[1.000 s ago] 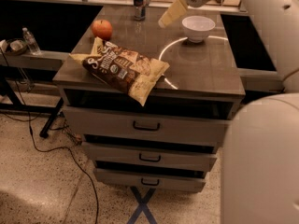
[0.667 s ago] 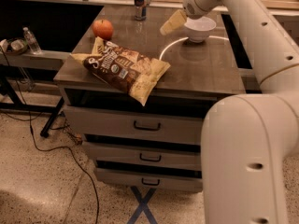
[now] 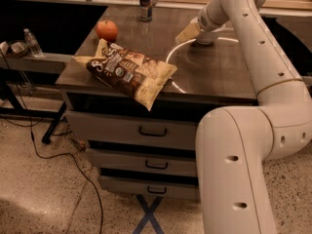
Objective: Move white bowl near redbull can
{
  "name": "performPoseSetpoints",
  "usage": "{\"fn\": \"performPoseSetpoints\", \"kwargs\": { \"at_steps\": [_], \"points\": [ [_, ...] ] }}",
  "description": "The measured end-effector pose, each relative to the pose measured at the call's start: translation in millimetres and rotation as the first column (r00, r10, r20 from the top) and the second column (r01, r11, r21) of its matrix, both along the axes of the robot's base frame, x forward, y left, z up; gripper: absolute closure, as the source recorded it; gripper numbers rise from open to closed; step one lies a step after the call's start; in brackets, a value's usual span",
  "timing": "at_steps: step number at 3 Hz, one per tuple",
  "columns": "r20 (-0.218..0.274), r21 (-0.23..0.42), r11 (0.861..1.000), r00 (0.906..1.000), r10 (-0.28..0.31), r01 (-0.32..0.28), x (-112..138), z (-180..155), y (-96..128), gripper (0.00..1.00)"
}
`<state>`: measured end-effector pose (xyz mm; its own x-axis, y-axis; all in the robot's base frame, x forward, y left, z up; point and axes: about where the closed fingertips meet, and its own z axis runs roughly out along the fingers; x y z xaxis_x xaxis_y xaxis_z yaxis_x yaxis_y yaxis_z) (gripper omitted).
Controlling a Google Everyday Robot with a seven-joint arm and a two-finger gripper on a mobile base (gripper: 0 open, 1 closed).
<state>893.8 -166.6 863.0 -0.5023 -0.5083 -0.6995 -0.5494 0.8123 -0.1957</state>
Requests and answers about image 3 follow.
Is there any small bowl on shelf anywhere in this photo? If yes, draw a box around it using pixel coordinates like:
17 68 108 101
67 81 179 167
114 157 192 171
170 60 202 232
6 41 28 59

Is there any middle drawer with handle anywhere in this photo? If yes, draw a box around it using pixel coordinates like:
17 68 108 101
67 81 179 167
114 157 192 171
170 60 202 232
86 148 197 177

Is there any white ceramic bowl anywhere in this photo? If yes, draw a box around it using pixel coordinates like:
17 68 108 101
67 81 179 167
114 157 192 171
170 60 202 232
196 25 225 45

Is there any grey side shelf left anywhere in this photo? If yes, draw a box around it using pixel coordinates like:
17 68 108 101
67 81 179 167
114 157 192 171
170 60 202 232
0 53 72 74

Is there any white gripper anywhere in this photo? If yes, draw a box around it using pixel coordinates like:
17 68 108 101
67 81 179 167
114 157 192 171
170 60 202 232
175 0 229 44

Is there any blue tape cross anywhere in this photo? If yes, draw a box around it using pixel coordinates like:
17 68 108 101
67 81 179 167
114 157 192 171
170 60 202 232
133 195 165 234

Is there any grey drawer cabinet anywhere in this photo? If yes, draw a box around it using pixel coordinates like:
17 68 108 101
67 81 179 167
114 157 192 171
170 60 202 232
57 7 256 200

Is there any top drawer with handle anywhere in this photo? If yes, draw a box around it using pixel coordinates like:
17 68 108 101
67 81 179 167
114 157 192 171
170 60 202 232
66 111 196 150

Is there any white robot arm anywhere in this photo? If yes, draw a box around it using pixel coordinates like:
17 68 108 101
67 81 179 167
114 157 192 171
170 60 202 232
176 0 312 234

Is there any black floor cable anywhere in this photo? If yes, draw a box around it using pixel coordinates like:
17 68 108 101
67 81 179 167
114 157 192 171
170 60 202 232
0 49 104 234

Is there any redbull can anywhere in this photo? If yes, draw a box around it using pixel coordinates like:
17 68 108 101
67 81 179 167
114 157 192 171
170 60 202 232
139 0 152 21

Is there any red apple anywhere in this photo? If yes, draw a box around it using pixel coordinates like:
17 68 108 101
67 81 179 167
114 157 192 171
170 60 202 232
96 20 118 42

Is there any brown yellow chips bag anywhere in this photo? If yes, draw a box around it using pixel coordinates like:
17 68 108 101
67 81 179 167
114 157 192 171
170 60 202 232
74 39 177 111

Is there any bottom drawer with handle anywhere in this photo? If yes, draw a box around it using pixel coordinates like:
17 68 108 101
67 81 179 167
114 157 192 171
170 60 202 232
98 175 200 201

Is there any drawer with handle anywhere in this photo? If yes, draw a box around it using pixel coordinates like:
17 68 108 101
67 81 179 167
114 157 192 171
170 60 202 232
66 111 196 150
86 148 197 177
98 175 200 201

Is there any clear plastic water bottle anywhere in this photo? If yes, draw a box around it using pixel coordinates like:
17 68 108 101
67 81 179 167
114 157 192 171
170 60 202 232
23 28 43 58

